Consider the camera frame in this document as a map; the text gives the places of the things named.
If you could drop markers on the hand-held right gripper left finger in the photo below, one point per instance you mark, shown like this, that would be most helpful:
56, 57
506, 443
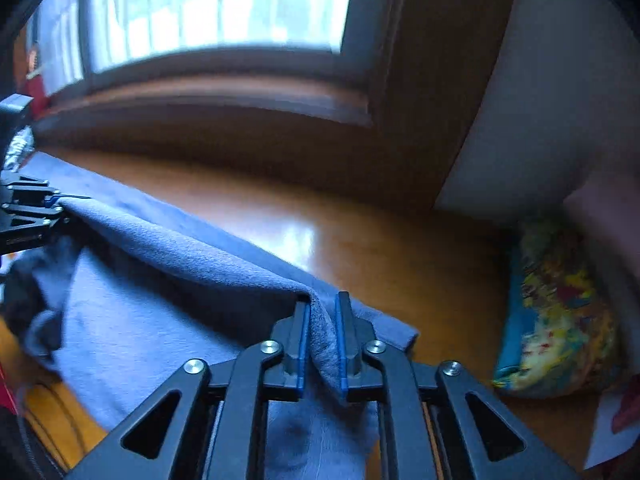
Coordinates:
301, 355

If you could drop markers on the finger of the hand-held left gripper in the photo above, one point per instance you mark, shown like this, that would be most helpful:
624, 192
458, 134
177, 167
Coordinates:
30, 191
30, 220

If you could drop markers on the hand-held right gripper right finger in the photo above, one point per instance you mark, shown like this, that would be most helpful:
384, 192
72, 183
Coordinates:
342, 360

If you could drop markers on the blue-grey cotton top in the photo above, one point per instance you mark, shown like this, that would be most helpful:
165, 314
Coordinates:
150, 320

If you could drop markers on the red box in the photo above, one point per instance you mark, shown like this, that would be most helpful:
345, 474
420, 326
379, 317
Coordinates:
37, 87

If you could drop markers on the window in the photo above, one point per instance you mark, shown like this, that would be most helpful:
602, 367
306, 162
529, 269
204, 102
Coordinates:
200, 10

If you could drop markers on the colourful patterned cushion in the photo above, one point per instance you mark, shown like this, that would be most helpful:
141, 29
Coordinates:
555, 320

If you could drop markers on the black leather item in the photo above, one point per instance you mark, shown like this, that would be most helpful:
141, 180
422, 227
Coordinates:
15, 455

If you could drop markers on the white paper sheet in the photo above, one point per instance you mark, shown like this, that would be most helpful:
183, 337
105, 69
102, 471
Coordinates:
605, 435

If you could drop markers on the pale pink cushion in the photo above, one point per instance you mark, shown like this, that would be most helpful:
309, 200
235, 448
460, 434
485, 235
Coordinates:
610, 220

